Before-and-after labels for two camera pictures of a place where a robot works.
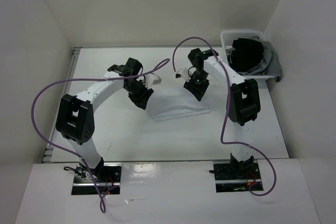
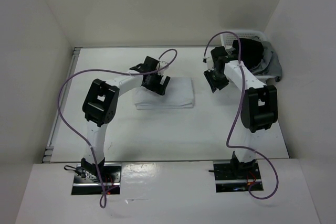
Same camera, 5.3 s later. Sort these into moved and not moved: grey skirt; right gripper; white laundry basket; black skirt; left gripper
Moved: left gripper; right gripper
Not moved: grey skirt; white laundry basket; black skirt
